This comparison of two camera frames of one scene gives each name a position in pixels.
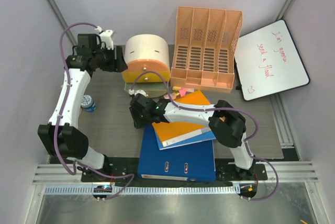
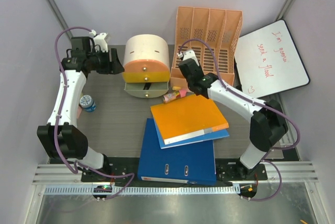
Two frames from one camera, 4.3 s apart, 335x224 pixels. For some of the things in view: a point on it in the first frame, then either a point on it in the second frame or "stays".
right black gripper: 138,122 to 200,68
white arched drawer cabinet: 144,53 stays
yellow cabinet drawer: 147,77 stays
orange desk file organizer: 204,43 stays
